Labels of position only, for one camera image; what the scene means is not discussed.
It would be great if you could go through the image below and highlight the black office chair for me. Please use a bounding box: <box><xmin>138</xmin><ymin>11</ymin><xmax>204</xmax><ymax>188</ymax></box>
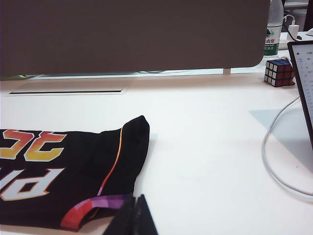
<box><xmin>303</xmin><ymin>0</ymin><xmax>313</xmax><ymax>32</ymax></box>

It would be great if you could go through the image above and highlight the brown desk divider panel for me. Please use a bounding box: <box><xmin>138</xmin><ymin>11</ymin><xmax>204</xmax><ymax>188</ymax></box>
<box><xmin>0</xmin><ymin>0</ymin><xmax>271</xmax><ymax>76</ymax></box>

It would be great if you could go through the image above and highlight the Rubik's cube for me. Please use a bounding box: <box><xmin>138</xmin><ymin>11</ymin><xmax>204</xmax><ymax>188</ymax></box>
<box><xmin>264</xmin><ymin>58</ymin><xmax>295</xmax><ymax>88</ymax></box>

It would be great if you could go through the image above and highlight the white cable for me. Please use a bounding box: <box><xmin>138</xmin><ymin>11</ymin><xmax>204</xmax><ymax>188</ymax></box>
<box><xmin>261</xmin><ymin>96</ymin><xmax>313</xmax><ymax>203</ymax></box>

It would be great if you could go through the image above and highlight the white charger plug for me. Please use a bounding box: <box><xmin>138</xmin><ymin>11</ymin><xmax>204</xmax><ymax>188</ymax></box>
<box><xmin>283</xmin><ymin>14</ymin><xmax>301</xmax><ymax>38</ymax></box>

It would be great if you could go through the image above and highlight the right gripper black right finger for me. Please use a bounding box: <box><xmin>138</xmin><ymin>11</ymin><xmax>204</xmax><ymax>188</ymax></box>
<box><xmin>133</xmin><ymin>193</ymin><xmax>159</xmax><ymax>235</ymax></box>

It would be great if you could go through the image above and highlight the white power strip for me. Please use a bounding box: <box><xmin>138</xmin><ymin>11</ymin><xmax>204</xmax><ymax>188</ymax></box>
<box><xmin>278</xmin><ymin>31</ymin><xmax>313</xmax><ymax>50</ymax></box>

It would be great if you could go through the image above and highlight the green item behind divider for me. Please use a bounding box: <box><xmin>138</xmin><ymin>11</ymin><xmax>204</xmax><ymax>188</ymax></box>
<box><xmin>14</xmin><ymin>74</ymin><xmax>46</xmax><ymax>79</ymax></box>

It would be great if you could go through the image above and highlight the clear water bottle green label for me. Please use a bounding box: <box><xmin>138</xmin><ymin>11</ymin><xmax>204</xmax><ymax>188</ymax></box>
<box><xmin>263</xmin><ymin>0</ymin><xmax>284</xmax><ymax>58</ymax></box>

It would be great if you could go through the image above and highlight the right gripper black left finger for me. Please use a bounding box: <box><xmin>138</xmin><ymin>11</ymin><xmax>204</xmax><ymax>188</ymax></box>
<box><xmin>102</xmin><ymin>195</ymin><xmax>136</xmax><ymax>235</ymax></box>

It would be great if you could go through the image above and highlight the black basketball jersey number 35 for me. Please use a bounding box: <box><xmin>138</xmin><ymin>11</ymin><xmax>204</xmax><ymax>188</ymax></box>
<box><xmin>0</xmin><ymin>114</ymin><xmax>150</xmax><ymax>233</ymax></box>

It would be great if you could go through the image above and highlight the tablet screen with dark frame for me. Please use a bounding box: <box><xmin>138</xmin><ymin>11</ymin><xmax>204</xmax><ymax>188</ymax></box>
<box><xmin>287</xmin><ymin>41</ymin><xmax>313</xmax><ymax>147</ymax></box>

